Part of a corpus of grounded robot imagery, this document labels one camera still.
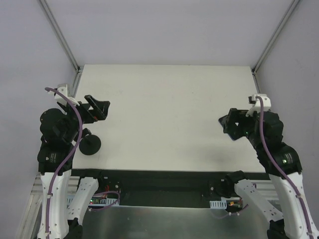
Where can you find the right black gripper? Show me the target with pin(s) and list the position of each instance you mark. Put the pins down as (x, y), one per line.
(239, 122)

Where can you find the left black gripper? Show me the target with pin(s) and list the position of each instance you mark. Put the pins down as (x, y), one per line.
(87, 113)

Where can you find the black phone stand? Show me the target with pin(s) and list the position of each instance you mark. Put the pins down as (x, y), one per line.
(89, 144)

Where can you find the blue phone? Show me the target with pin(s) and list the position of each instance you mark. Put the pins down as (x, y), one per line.
(230, 130)

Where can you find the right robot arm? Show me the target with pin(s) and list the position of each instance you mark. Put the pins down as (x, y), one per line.
(282, 163)

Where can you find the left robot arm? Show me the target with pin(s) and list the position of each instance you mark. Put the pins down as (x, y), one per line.
(62, 134)

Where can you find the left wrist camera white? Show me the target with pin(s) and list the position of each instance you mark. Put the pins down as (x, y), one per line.
(62, 89)

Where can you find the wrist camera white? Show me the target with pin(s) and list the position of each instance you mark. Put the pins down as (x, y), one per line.
(62, 89)
(259, 102)

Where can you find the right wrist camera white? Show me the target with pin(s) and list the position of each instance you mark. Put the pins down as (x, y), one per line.
(259, 102)

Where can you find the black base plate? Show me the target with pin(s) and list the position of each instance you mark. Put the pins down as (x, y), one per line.
(175, 189)

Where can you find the right white cable duct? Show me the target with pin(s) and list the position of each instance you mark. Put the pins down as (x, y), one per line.
(222, 204)

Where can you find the white cable duct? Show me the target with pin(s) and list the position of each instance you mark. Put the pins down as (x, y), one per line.
(103, 201)
(222, 204)

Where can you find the left white cable duct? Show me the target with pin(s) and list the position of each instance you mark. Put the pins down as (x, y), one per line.
(103, 201)

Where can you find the left aluminium frame post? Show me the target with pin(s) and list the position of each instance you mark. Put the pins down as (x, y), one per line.
(59, 34)

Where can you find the aluminium frame post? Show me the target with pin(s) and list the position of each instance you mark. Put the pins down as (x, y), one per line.
(275, 35)
(59, 34)

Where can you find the right aluminium frame post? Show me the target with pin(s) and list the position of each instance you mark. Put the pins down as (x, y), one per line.
(275, 35)

